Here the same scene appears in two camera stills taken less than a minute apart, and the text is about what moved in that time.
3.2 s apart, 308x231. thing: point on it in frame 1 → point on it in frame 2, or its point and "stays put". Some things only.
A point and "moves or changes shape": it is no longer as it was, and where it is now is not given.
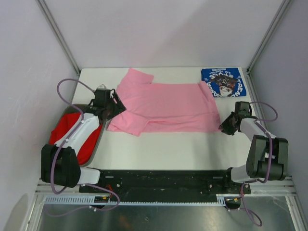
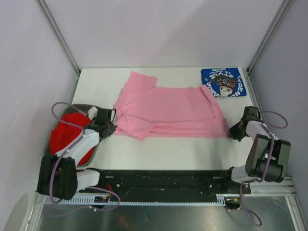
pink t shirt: [187, 108] moves or changes shape
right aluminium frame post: [284, 6] stays put
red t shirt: [65, 124] stays put
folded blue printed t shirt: [224, 82] stays put
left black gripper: [119, 107] → [112, 129]
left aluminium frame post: [59, 34] stays put
